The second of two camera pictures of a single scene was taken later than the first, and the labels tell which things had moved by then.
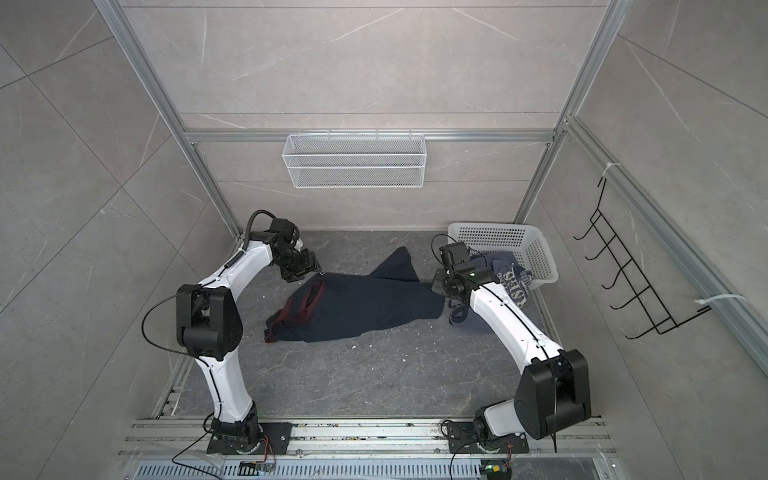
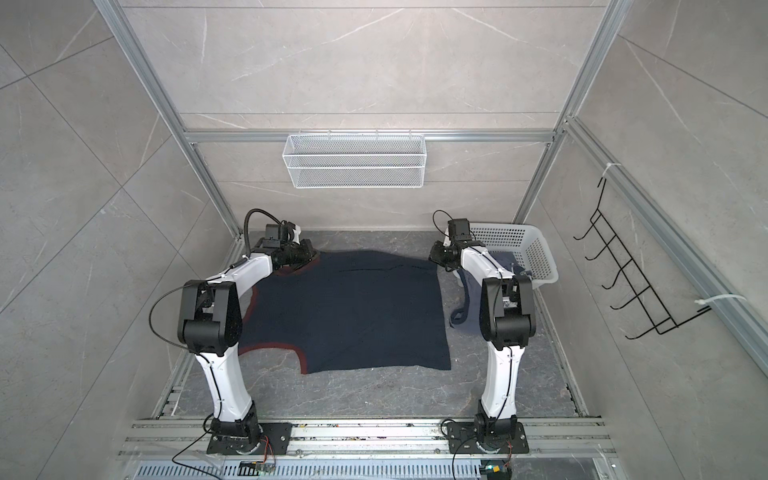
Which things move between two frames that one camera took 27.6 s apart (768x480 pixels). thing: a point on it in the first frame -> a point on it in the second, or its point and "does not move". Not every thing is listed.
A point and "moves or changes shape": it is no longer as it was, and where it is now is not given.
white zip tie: x=713 y=297 does not move
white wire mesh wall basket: x=354 y=161 does not move
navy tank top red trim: x=326 y=306 moves or changes shape
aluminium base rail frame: x=180 y=449 does not move
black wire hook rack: x=614 y=247 does not move
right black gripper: x=438 y=282 -> x=436 y=256
